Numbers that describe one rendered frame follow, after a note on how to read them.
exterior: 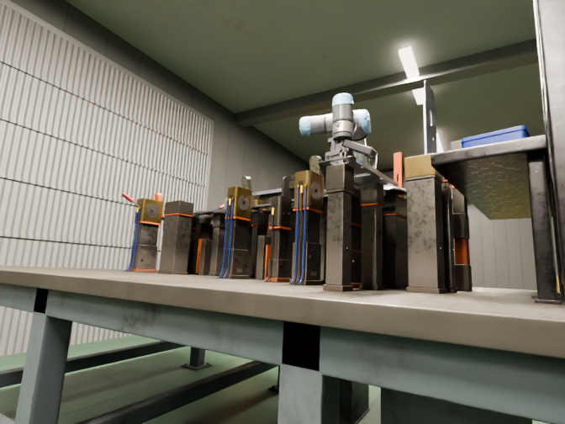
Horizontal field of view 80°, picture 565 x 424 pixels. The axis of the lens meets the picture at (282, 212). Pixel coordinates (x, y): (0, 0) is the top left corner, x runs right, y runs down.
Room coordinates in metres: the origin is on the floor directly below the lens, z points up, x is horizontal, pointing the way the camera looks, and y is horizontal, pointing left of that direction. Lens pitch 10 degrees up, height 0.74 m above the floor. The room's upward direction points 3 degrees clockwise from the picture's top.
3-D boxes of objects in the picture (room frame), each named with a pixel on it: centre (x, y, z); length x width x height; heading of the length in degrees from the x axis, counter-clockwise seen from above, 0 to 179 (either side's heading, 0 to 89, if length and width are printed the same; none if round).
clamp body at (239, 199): (1.27, 0.18, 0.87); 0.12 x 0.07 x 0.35; 141
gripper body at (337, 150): (1.14, -0.20, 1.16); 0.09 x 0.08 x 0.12; 51
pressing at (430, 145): (0.99, -0.45, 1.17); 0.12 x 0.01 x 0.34; 141
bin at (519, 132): (1.02, -0.70, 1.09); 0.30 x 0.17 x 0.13; 135
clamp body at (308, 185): (1.03, -0.07, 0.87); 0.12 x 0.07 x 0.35; 141
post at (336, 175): (0.77, -0.13, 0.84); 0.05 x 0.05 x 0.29; 51
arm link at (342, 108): (1.14, -0.20, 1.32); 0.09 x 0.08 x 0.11; 162
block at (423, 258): (0.89, -0.38, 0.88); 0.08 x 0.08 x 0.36; 51
